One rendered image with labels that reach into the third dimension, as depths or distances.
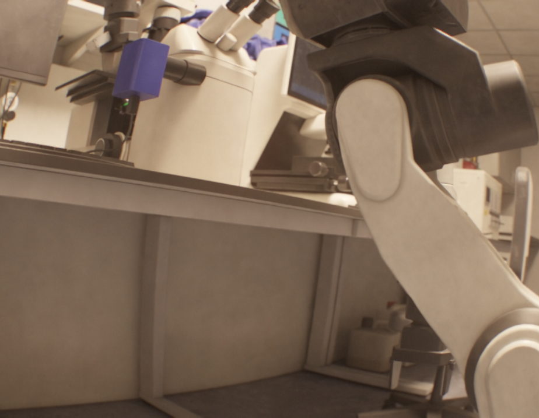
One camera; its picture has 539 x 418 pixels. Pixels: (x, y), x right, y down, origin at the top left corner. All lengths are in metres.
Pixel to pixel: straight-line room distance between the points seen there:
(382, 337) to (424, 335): 1.79
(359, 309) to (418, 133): 2.40
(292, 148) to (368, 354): 1.36
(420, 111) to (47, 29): 0.75
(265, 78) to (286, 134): 0.20
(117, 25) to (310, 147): 0.89
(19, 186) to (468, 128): 0.56
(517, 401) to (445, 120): 0.34
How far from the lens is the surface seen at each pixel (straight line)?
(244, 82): 0.93
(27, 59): 1.00
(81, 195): 0.70
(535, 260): 6.46
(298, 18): 0.66
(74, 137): 1.15
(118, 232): 1.70
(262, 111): 1.58
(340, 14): 0.64
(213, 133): 0.87
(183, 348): 1.96
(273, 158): 1.61
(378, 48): 0.63
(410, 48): 0.61
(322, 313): 2.47
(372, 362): 2.67
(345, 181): 1.32
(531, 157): 6.61
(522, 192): 1.49
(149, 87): 0.77
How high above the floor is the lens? 0.69
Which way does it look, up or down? 1 degrees up
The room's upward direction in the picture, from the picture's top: 6 degrees clockwise
